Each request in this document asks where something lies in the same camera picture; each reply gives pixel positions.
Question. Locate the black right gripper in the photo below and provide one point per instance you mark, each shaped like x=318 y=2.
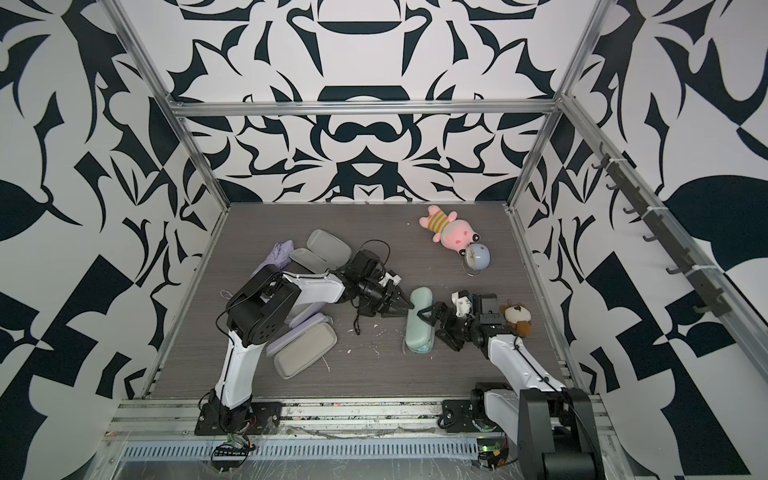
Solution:
x=440 y=308

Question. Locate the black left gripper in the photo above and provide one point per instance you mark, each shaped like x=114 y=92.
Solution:
x=392 y=299

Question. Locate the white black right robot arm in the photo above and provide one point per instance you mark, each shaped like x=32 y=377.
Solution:
x=549 y=427

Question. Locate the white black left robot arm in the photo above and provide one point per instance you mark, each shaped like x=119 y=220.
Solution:
x=255 y=313

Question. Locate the lavender open umbrella case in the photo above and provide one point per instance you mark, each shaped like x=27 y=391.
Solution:
x=303 y=345

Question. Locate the lavender folded umbrella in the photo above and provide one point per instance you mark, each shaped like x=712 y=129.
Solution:
x=279 y=256

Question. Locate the brown white plush dog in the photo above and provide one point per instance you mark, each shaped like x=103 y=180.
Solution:
x=519 y=318

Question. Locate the blue round alarm clock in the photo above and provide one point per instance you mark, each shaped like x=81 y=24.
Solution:
x=476 y=259

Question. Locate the pink plush pig toy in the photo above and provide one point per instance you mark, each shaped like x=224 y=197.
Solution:
x=449 y=230

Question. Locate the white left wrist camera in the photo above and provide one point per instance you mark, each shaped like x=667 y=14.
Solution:
x=390 y=277

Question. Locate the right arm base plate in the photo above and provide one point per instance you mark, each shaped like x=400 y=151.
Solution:
x=460 y=416

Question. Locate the white perforated cable tray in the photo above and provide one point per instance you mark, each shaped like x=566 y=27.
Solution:
x=307 y=449

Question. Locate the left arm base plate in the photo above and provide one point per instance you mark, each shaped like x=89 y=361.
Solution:
x=254 y=418

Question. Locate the black wall hook rail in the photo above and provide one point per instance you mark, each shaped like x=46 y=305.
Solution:
x=661 y=225

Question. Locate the aluminium cage frame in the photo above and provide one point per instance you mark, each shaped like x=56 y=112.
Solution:
x=743 y=323

